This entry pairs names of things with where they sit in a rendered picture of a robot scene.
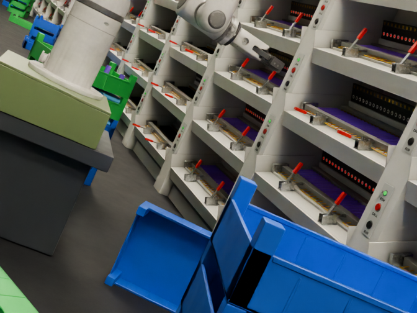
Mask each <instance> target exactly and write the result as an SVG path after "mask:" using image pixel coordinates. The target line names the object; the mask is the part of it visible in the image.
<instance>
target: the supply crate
mask: <svg viewBox="0 0 417 313"><path fill-rule="evenodd" d="M44 37H45V35H44V34H43V33H40V32H38V34H37V36H36V39H35V41H34V44H33V45H32V48H31V50H30V53H29V55H31V56H32V57H34V58H35V59H36V60H37V61H38V59H39V57H40V55H41V53H42V52H43V51H45V52H44V53H46V54H48V53H50V52H51V50H52V48H53V45H50V44H47V43H45V42H43V40H44ZM38 62H39V61H38ZM109 65H110V66H111V67H112V68H111V69H110V72H109V74H108V73H105V72H104V70H105V66H101V68H100V70H99V72H98V74H97V76H96V78H95V80H94V82H93V84H92V86H94V87H96V88H99V89H102V90H104V91H107V92H109V93H112V94H115V95H118V96H120V97H122V98H125V99H129V97H130V95H131V92H132V90H133V87H134V85H135V83H136V81H137V77H136V76H134V75H130V77H129V79H128V80H127V79H126V78H124V79H120V78H119V76H120V75H119V74H118V73H117V72H115V71H114V70H115V67H116V66H117V64H116V63H114V62H110V63H109Z"/></svg>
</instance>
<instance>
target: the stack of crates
mask: <svg viewBox="0 0 417 313"><path fill-rule="evenodd" d="M256 188H257V184H256V183H255V182H254V181H252V180H250V179H248V178H245V177H243V176H239V178H238V180H237V182H236V184H235V187H234V188H233V190H232V193H231V195H230V197H229V199H228V201H227V203H226V205H225V208H224V210H223V212H222V214H221V216H220V218H219V220H218V222H217V224H216V227H215V229H214V231H213V233H212V235H211V237H210V240H209V241H208V244H207V246H206V248H205V250H204V253H203V255H202V257H201V259H200V261H199V263H198V265H197V268H196V269H195V271H194V274H193V275H192V278H191V280H190V282H189V284H188V286H187V289H186V291H185V293H184V295H183V297H182V299H181V302H180V304H179V306H178V308H177V310H176V313H417V276H416V275H414V274H411V273H409V272H407V271H405V270H402V269H400V268H397V267H396V266H393V265H391V264H388V263H386V262H384V261H382V260H379V259H377V258H374V257H372V256H370V255H368V254H365V253H363V252H360V251H359V250H356V249H354V248H351V247H349V246H347V245H345V244H343V243H340V242H337V241H335V240H333V239H331V238H328V237H326V236H324V235H322V234H319V233H317V232H314V231H312V230H310V229H308V228H306V227H303V226H301V225H298V224H296V223H294V222H292V221H289V220H287V219H285V218H283V217H280V216H278V215H275V214H273V213H271V212H269V211H266V210H264V209H261V208H260V207H257V206H255V205H252V204H250V201H251V199H252V197H253V195H254V192H255V190H256Z"/></svg>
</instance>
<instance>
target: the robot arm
mask: <svg viewBox="0 0 417 313"><path fill-rule="evenodd" d="M239 1H240V0H179V2H178V4H177V6H176V14H177V15H179V16H180V17H181V18H183V19H184V20H186V21H187V22H188V23H190V24H191V25H193V26H194V27H196V28H197V29H199V30H200V31H201V32H203V33H204V34H205V35H207V36H209V37H210V38H211V39H213V40H214V41H216V42H217V43H219V44H220V45H224V46H227V45H229V44H230V45H232V46H233V47H235V48H236V49H238V50H239V51H241V52H242V53H244V54H245V55H247V56H249V57H251V58H253V59H255V60H258V61H261V62H262V63H263V64H264V65H265V66H267V67H268V68H269V69H271V70H272V71H275V72H277V73H280V71H281V69H282V68H283V67H284V65H285V63H283V62H282V61H280V60H279V59H278V58H276V57H275V56H272V55H271V54H270V53H268V52H267V51H265V50H267V49H269V46H268V45H266V44H265V43H264V42H262V41H260V40H259V39H258V38H256V37H255V36H253V35H252V34H250V33H249V32H247V31H246V30H244V29H242V28H241V23H240V22H239V19H238V18H236V17H235V16H234V15H233V13H234V11H235V9H236V7H237V5H238V3H239ZM129 7H130V0H75V2H74V4H73V7H72V8H71V10H70V12H69V14H68V16H67V19H66V21H65V23H64V25H63V27H62V29H61V31H60V34H59V36H58V38H57V40H56V42H55V44H54V46H53V48H52V50H51V52H50V53H48V54H46V53H44V52H45V51H43V52H42V53H41V55H40V57H39V59H38V61H39V62H37V61H33V60H30V61H29V63H28V66H29V67H30V68H31V69H33V70H34V71H36V72H37V73H39V74H40V75H42V76H44V77H46V78H48V79H49V80H51V81H53V82H55V83H57V84H59V85H61V86H63V87H65V88H67V89H70V90H72V91H74V92H76V93H78V94H81V95H83V96H86V97H89V98H91V99H95V100H99V101H100V100H102V98H103V95H102V94H101V93H100V92H99V91H97V90H95V89H94V88H92V87H91V86H92V84H93V82H94V80H95V78H96V76H97V74H98V72H99V70H100V68H101V66H102V64H103V62H104V60H105V58H106V56H107V54H108V52H109V50H110V48H111V46H112V43H113V41H114V39H115V37H116V35H117V33H118V31H119V29H120V27H121V25H122V22H123V20H124V18H125V16H126V15H127V12H128V10H129ZM40 62H42V63H40Z"/></svg>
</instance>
